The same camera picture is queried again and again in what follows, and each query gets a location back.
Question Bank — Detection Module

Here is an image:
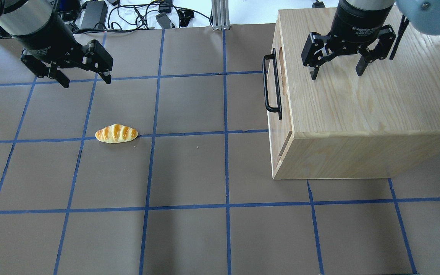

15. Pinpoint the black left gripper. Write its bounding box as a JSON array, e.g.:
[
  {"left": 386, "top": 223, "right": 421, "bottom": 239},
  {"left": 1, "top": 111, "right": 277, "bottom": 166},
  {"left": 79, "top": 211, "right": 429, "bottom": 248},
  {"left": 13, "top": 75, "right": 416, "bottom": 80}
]
[{"left": 0, "top": 0, "right": 113, "bottom": 88}]

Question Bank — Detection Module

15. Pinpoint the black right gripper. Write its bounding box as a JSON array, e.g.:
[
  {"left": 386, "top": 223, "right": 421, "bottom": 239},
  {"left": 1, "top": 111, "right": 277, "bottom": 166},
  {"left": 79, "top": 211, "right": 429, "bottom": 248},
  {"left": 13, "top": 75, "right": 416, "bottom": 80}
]
[{"left": 301, "top": 0, "right": 396, "bottom": 80}]

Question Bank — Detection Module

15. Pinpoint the black drawer handle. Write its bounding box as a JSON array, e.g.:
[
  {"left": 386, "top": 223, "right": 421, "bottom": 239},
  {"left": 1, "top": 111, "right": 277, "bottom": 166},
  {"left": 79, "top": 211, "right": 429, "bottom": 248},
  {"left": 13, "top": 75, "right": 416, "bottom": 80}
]
[{"left": 262, "top": 48, "right": 283, "bottom": 121}]

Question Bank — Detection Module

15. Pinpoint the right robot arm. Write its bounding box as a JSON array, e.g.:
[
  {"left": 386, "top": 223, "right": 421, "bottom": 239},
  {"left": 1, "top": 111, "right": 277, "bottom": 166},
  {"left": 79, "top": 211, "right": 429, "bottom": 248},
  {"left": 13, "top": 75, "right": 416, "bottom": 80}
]
[{"left": 301, "top": 0, "right": 440, "bottom": 80}]

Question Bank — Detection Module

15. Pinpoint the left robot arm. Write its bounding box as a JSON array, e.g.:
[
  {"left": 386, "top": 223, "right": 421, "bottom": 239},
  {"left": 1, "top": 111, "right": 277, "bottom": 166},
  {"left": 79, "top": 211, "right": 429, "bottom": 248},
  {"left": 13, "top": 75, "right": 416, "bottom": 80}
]
[{"left": 0, "top": 0, "right": 113, "bottom": 88}]

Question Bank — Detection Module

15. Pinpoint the wooden drawer cabinet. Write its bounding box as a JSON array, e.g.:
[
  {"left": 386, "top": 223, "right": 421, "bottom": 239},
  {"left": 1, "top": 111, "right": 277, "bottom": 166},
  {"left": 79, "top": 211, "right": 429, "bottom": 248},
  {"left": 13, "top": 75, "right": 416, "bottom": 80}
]
[{"left": 268, "top": 8, "right": 440, "bottom": 179}]

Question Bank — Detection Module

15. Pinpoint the black power adapter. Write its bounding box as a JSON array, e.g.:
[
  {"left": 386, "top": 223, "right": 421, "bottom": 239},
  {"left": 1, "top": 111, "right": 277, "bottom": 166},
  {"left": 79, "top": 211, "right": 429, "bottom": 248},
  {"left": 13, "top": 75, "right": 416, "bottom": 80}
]
[{"left": 80, "top": 0, "right": 108, "bottom": 29}]

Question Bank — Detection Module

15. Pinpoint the yellow toy bread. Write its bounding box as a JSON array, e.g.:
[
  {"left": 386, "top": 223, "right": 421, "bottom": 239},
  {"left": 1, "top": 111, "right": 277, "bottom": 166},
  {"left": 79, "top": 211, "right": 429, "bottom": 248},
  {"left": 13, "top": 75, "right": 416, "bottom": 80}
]
[{"left": 95, "top": 124, "right": 139, "bottom": 143}]

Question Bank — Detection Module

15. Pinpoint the brown paper table mat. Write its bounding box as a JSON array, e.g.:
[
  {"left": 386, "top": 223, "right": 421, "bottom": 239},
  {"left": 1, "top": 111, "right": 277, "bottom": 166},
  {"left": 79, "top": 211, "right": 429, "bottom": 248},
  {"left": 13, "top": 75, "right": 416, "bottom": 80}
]
[{"left": 0, "top": 24, "right": 440, "bottom": 275}]

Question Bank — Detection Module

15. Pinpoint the black cable bundle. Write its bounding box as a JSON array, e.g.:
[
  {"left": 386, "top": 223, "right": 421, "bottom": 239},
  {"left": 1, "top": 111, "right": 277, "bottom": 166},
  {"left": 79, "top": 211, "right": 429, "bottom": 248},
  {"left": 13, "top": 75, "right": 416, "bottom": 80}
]
[{"left": 107, "top": 0, "right": 213, "bottom": 31}]

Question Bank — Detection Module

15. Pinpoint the aluminium frame post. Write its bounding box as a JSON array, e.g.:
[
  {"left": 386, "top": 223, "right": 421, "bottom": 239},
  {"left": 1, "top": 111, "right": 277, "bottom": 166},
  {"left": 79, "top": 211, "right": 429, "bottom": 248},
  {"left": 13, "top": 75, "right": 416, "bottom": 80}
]
[{"left": 211, "top": 0, "right": 231, "bottom": 30}]

